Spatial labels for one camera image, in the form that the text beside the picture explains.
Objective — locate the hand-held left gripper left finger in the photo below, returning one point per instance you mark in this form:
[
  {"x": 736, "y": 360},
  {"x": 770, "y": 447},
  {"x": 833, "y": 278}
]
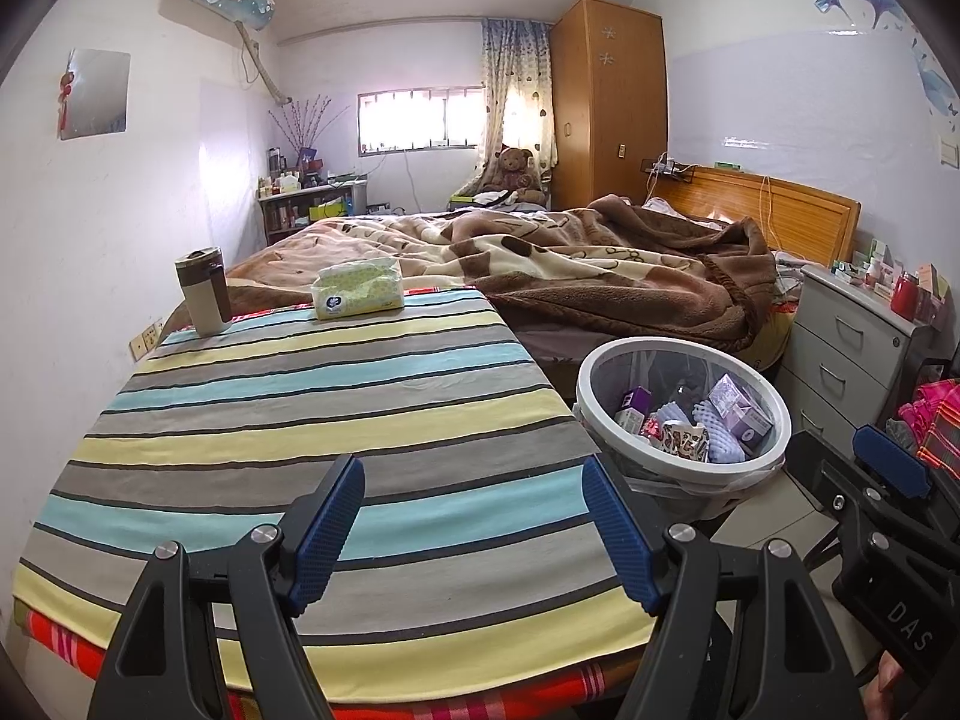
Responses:
[{"x": 330, "y": 532}]

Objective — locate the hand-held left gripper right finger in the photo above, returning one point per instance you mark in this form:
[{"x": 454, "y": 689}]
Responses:
[{"x": 622, "y": 532}]

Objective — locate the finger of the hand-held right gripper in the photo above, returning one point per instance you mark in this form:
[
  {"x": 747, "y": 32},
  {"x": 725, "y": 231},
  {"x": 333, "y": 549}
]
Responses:
[
  {"x": 825, "y": 472},
  {"x": 892, "y": 461}
]

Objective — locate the red milk can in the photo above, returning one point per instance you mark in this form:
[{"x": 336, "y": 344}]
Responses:
[{"x": 649, "y": 430}]

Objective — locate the purple milk carton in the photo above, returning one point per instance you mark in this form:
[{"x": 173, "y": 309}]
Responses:
[{"x": 739, "y": 409}]

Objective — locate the white foam net sleeve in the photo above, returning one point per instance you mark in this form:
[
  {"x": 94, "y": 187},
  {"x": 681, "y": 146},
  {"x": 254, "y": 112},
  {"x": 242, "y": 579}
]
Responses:
[
  {"x": 716, "y": 439},
  {"x": 670, "y": 414}
]

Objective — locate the white purple cream box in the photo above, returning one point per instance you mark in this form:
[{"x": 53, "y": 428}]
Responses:
[{"x": 634, "y": 405}]

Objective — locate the white round trash bin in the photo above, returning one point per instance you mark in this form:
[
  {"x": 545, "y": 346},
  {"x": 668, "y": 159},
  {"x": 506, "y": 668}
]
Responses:
[
  {"x": 584, "y": 386},
  {"x": 645, "y": 367}
]

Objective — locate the person's right hand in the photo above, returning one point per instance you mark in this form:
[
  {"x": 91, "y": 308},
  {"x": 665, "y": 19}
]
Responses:
[{"x": 885, "y": 682}]

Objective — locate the pink plaid cloth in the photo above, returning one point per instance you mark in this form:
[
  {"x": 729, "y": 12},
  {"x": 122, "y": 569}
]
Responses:
[{"x": 930, "y": 420}]

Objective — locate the grey drawer cabinet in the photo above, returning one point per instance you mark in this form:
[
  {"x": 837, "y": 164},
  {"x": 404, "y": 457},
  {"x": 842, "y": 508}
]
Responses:
[{"x": 840, "y": 345}]

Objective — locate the striped tablecloth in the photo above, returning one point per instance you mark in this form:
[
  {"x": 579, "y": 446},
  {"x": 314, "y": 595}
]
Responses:
[{"x": 337, "y": 390}]

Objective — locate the red cup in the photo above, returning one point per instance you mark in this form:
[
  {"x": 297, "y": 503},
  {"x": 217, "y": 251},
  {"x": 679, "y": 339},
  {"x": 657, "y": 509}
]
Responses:
[{"x": 905, "y": 294}]

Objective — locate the group of small medicine boxes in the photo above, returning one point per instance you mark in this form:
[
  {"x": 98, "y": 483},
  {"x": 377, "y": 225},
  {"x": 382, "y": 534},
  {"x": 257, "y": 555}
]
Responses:
[{"x": 870, "y": 266}]

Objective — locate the grey bed sheet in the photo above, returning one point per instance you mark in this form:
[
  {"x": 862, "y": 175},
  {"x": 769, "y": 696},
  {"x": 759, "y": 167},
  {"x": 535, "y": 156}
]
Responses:
[{"x": 555, "y": 337}]

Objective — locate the yellow tissue pack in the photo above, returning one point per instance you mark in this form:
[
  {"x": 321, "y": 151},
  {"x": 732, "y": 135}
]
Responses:
[{"x": 356, "y": 289}]

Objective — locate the wooden bed headboard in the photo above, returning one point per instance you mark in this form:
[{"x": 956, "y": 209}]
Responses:
[{"x": 787, "y": 214}]

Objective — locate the brown printed blanket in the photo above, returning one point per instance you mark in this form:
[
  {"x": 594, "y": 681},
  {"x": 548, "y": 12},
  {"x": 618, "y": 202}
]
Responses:
[{"x": 600, "y": 270}]

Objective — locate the beige brown tumbler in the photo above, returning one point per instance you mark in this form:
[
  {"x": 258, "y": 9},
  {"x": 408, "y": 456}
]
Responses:
[{"x": 199, "y": 300}]

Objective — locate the white pillow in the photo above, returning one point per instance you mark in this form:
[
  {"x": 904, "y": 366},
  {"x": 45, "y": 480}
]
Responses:
[{"x": 664, "y": 205}]

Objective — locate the cluttered wooden shelf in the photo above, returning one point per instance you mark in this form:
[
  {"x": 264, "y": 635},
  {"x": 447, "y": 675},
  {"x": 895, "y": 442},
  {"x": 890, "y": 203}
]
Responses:
[{"x": 300, "y": 210}]

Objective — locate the black rack with power strip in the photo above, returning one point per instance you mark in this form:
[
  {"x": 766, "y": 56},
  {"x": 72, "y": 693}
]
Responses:
[{"x": 667, "y": 169}]

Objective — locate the green flat box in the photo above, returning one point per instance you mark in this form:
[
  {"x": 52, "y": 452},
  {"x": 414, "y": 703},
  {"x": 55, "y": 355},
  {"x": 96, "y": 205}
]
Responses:
[{"x": 461, "y": 201}]

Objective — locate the brown teddy bear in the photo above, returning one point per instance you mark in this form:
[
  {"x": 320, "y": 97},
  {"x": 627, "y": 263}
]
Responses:
[{"x": 514, "y": 176}]

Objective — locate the dry branches in vase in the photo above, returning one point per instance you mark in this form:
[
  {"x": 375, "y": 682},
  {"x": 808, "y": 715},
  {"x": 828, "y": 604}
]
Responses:
[{"x": 304, "y": 127}]

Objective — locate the barred window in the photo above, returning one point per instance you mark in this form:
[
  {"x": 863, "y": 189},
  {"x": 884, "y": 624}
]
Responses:
[{"x": 420, "y": 120}]

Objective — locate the wooden wardrobe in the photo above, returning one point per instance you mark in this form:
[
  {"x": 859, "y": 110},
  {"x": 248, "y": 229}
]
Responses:
[{"x": 607, "y": 90}]

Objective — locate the patterned curtain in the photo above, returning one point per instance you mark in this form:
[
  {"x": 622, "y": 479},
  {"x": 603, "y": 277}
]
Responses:
[{"x": 517, "y": 82}]

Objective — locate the air conditioner pipe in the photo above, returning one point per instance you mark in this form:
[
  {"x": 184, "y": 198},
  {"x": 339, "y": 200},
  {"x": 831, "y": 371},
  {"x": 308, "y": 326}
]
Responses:
[{"x": 262, "y": 64}]

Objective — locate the red hanging ornament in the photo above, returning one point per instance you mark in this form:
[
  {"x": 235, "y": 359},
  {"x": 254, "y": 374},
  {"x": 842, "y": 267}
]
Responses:
[{"x": 66, "y": 101}]

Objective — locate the beige wall socket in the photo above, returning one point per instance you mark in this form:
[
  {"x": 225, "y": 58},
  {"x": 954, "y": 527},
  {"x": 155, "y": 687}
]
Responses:
[{"x": 144, "y": 339}]

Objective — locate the white wall switch plate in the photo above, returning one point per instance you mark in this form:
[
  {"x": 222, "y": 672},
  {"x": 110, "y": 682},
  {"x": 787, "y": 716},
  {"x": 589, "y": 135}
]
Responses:
[{"x": 949, "y": 151}]

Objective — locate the blue fish wall decal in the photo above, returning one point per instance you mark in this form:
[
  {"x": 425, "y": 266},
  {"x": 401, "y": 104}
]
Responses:
[{"x": 934, "y": 82}]

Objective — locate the silver wall mirror panel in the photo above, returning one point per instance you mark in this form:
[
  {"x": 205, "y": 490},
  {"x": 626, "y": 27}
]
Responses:
[{"x": 97, "y": 94}]

